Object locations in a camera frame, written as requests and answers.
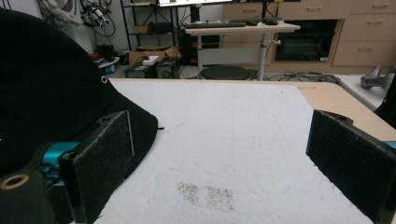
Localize black baseball cap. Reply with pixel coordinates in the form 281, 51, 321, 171
0, 7, 159, 224

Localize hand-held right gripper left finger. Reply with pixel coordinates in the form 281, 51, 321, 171
58, 109, 135, 224

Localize black floor cables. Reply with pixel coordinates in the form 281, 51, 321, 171
263, 71, 342, 85

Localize black built-in oven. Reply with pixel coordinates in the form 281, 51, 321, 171
275, 19, 338, 63

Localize black metal shelf rack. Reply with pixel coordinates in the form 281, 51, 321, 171
120, 0, 179, 51

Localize black computer case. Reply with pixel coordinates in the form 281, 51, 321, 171
156, 58, 181, 79
124, 63, 159, 79

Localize light wooden drawer cabinet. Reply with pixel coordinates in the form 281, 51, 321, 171
222, 0, 396, 75

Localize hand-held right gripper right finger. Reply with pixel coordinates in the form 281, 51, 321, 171
305, 108, 396, 224

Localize black keyboard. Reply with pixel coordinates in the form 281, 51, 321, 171
183, 21, 248, 30

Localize computer monitor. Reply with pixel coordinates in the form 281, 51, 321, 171
157, 0, 233, 7

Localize round black stool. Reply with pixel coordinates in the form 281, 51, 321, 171
199, 64, 252, 81

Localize small white box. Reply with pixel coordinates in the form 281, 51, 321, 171
142, 55, 161, 66

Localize grey hand-held device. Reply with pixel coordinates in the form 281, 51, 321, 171
360, 64, 395, 91

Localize light wooden office desk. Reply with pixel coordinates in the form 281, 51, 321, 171
181, 22, 302, 81

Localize brown cardboard box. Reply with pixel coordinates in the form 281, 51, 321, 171
127, 45, 182, 66

